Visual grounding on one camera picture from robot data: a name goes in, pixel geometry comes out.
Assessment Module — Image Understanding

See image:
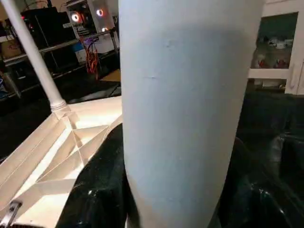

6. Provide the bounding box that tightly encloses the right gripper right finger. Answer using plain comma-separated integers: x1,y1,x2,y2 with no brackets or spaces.
211,136,304,228

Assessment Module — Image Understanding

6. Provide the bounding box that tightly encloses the white plastic table top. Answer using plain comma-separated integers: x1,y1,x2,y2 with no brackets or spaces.
0,95,125,228

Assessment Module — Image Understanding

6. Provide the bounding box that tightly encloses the black work mat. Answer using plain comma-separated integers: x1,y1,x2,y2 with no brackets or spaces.
0,66,304,228

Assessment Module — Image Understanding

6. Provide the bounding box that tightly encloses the red wire bundle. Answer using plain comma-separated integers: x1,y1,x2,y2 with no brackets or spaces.
80,35,101,80

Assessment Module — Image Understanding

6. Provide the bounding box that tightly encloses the white plastic table leg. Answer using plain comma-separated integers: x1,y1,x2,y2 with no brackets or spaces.
0,0,70,113
117,0,266,228

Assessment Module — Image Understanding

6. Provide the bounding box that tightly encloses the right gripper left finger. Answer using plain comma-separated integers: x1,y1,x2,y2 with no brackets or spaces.
56,122,132,228

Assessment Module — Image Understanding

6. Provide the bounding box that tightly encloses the white glass-door cabinet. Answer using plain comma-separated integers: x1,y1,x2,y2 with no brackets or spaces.
247,0,304,96

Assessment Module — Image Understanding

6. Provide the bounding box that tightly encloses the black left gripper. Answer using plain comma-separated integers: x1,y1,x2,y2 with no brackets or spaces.
0,199,23,227

